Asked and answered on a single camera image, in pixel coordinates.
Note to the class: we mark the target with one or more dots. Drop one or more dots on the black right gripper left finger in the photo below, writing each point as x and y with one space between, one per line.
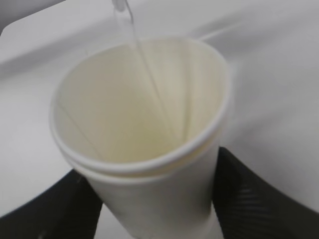
70 209

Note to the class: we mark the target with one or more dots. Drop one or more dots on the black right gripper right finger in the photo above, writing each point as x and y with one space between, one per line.
247 207

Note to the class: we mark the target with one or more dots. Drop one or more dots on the white paper cup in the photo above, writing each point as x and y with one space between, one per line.
143 125

